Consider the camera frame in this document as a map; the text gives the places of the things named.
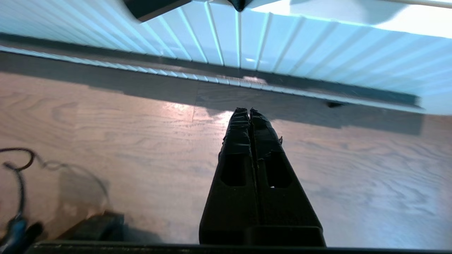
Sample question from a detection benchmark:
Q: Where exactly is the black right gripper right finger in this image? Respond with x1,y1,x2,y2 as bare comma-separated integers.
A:
249,108,327,247

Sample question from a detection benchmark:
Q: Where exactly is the black umbrella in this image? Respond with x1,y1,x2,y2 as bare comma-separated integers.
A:
123,0,254,22

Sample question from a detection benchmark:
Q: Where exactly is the black looped floor cable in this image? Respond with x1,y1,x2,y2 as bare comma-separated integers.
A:
0,147,43,249

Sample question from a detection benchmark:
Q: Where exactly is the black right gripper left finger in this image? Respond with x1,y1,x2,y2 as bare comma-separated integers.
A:
198,107,262,247

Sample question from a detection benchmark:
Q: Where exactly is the white fluted front drawer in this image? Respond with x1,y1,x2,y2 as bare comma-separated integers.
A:
0,0,452,116

